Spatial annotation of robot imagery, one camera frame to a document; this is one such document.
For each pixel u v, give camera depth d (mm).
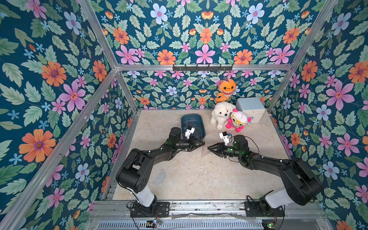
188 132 825
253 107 1025
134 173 464
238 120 940
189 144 777
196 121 1114
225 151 754
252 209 734
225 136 819
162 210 734
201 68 932
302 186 440
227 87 959
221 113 958
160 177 859
